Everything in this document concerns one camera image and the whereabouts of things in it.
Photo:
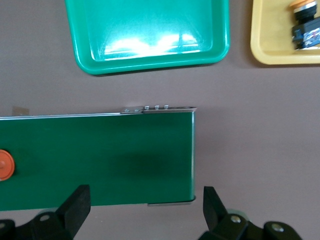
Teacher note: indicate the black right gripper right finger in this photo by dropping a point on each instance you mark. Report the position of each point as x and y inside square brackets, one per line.
[237, 227]

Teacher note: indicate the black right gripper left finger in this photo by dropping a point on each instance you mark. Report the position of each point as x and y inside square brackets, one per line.
[50, 225]

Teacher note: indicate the orange cylinder marked 4680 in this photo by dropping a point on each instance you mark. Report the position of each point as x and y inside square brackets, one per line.
[6, 165]

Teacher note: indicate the yellow mushroom push button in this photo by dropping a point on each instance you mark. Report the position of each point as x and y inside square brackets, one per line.
[307, 30]

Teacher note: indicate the green conveyor belt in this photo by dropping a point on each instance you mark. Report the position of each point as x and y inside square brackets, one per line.
[100, 155]

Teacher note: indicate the yellow plastic tray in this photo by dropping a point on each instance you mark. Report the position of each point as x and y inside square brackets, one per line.
[270, 32]

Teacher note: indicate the green plastic tray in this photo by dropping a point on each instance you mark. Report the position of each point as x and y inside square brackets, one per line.
[150, 25]

